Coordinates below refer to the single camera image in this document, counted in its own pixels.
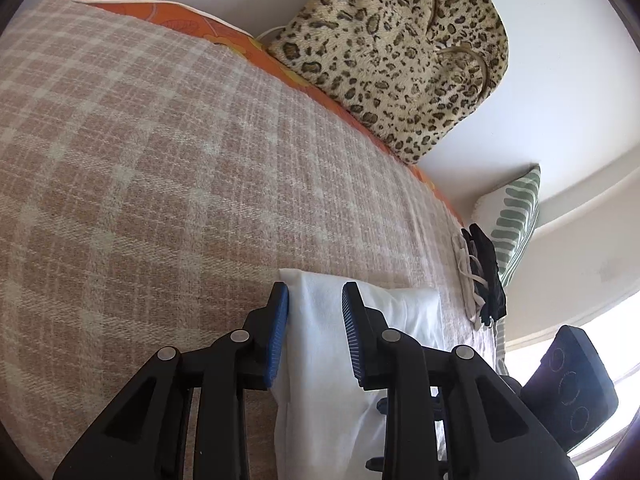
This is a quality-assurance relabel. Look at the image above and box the orange floral bed sheet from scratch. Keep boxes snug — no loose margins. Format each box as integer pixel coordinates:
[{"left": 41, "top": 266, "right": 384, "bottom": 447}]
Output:
[{"left": 59, "top": 0, "right": 466, "bottom": 226}]

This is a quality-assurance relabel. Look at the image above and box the window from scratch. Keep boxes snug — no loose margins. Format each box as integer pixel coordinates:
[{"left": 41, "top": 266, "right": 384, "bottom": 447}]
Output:
[{"left": 505, "top": 300, "right": 640, "bottom": 480}]

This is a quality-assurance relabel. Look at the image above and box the green leaf print pillow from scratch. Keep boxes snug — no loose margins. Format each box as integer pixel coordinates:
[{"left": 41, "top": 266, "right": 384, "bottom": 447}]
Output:
[{"left": 472, "top": 164, "right": 542, "bottom": 291}]

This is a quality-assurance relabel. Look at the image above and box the white strappy garment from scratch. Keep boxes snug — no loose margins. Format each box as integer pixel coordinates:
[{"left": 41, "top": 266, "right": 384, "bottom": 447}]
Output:
[{"left": 451, "top": 232, "right": 493, "bottom": 331}]

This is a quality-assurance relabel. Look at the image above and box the leopard print plush bag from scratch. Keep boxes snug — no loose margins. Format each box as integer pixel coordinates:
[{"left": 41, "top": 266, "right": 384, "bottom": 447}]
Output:
[{"left": 265, "top": 0, "right": 510, "bottom": 166}]

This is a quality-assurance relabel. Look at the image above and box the white t-shirt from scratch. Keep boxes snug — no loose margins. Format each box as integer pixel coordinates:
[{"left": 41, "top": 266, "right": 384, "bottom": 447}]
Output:
[{"left": 274, "top": 267, "right": 447, "bottom": 480}]

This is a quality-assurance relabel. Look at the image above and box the black garment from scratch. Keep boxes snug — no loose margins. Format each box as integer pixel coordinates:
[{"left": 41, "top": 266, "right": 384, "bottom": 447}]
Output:
[{"left": 460, "top": 223, "right": 508, "bottom": 322}]

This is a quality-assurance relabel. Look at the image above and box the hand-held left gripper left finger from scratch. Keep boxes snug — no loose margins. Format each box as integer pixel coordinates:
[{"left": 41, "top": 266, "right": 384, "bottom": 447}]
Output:
[{"left": 52, "top": 282, "right": 290, "bottom": 480}]

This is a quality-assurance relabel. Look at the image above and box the beige plaid blanket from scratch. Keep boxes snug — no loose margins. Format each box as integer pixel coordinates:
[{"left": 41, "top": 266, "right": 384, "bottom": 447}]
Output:
[{"left": 0, "top": 0, "right": 501, "bottom": 480}]

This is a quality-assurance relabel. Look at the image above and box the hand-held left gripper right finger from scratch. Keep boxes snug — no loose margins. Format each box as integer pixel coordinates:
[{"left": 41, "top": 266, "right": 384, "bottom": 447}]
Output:
[{"left": 342, "top": 282, "right": 578, "bottom": 480}]

